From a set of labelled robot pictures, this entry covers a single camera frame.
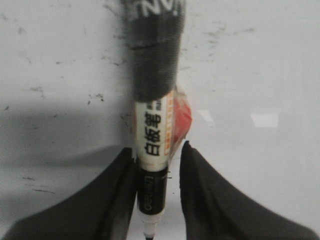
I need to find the red taped pad on marker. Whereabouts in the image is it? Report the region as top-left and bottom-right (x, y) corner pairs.
(173, 84), (193, 146)

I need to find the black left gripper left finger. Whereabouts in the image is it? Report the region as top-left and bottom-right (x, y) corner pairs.
(3, 147), (137, 240)

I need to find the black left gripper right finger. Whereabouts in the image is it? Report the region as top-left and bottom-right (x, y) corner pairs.
(179, 141), (320, 240)

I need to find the white black whiteboard marker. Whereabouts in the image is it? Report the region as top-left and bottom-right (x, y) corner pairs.
(124, 0), (186, 240)

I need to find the white whiteboard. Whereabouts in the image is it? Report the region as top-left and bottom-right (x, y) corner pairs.
(0, 0), (320, 235)

